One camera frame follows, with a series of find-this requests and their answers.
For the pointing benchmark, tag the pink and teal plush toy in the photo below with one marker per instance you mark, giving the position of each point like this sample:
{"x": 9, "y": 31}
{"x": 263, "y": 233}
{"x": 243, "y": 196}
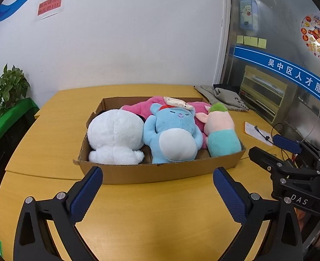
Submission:
{"x": 222, "y": 138}

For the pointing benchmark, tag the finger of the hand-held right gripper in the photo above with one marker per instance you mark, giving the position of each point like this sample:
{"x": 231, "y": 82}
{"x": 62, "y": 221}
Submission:
{"x": 263, "y": 157}
{"x": 286, "y": 142}

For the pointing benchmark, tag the green cloth covered table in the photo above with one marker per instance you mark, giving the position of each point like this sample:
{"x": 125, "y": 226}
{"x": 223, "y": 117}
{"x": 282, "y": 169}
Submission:
{"x": 4, "y": 125}

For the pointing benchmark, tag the grey cloth bag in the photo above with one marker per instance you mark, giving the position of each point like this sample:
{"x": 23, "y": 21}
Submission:
{"x": 230, "y": 100}

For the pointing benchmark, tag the blue plush toy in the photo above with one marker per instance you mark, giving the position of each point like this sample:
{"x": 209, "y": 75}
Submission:
{"x": 173, "y": 141}

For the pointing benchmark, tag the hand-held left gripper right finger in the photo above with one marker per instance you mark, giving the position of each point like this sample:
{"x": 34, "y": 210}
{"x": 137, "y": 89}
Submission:
{"x": 229, "y": 195}

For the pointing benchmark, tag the cartoon poster on glass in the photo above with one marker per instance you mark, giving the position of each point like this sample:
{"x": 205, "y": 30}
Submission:
{"x": 249, "y": 11}

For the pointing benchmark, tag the shelf behind glass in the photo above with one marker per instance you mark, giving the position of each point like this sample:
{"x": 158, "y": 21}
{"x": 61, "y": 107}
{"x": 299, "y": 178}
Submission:
{"x": 263, "y": 92}

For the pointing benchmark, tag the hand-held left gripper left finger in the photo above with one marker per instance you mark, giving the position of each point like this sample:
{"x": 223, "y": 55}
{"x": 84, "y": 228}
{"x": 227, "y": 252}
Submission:
{"x": 85, "y": 195}

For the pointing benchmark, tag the yellow sticky note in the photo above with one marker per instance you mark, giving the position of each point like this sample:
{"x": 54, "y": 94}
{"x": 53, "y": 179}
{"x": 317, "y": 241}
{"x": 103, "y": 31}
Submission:
{"x": 262, "y": 43}
{"x": 254, "y": 41}
{"x": 247, "y": 40}
{"x": 240, "y": 39}

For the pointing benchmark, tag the blue banner on glass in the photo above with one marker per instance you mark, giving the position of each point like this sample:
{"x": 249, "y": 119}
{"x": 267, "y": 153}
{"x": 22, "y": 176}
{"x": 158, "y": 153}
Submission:
{"x": 285, "y": 70}

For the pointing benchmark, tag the white plush toy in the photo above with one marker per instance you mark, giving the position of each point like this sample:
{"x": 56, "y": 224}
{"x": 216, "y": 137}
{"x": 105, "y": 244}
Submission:
{"x": 116, "y": 133}

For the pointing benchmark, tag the pink plush bear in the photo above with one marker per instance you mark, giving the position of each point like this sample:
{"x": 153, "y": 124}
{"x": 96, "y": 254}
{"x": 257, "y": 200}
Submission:
{"x": 143, "y": 106}

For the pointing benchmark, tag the red wall notice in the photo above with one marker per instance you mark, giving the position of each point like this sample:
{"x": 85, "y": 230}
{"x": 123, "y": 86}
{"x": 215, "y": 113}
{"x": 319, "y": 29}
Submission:
{"x": 50, "y": 6}

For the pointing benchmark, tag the white packet with red print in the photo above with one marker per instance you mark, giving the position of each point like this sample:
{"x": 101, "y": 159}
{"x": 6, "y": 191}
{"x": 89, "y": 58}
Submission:
{"x": 177, "y": 102}

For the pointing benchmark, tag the red festive window sticker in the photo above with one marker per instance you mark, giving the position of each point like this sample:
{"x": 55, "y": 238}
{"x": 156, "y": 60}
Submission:
{"x": 319, "y": 35}

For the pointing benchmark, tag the cardboard box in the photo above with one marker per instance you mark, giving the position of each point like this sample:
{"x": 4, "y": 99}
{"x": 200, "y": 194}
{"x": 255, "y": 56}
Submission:
{"x": 162, "y": 172}

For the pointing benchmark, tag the large potted green plant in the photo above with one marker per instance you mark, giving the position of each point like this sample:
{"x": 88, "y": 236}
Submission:
{"x": 8, "y": 87}

